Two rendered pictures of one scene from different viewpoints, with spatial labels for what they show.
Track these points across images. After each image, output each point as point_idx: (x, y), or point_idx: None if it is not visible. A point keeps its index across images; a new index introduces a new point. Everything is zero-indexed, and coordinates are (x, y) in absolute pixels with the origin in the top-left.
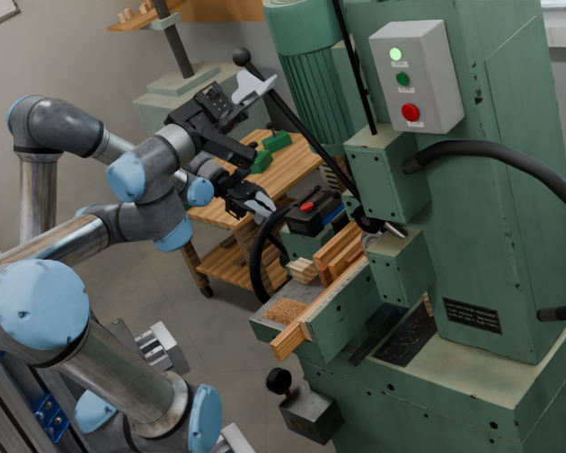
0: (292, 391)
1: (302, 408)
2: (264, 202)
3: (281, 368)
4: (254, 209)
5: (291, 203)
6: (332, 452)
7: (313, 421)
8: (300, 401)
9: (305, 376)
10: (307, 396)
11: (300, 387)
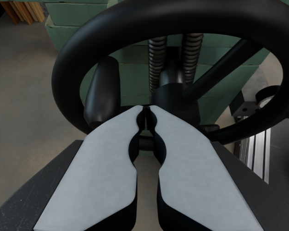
0: (254, 101)
1: (260, 82)
2: (127, 141)
3: (266, 94)
4: (211, 145)
5: (119, 3)
6: (151, 227)
7: (261, 68)
8: (256, 87)
9: (218, 127)
10: (248, 85)
11: (247, 97)
